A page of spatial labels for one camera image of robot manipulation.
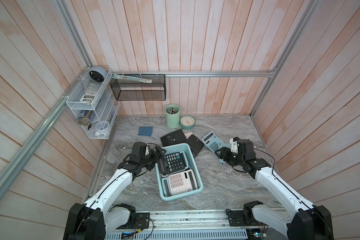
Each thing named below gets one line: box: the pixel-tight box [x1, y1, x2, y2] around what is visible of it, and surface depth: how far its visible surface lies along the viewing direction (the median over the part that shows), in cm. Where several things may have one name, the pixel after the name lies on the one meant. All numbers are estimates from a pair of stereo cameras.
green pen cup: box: [165, 104, 180, 129], surface depth 108 cm
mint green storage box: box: [155, 143, 204, 201], surface depth 79 cm
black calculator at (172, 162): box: [158, 152, 187, 175], surface depth 87 cm
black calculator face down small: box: [186, 134, 205, 158], surface depth 102 cm
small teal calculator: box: [161, 177, 171, 197], surface depth 80 cm
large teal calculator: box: [202, 131, 223, 153], surface depth 104 cm
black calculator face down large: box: [160, 129, 187, 147], surface depth 105 cm
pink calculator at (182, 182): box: [168, 169, 198, 196], surface depth 80 cm
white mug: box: [95, 120, 110, 136], surface depth 92 cm
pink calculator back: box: [184, 131, 193, 140], surface depth 106 cm
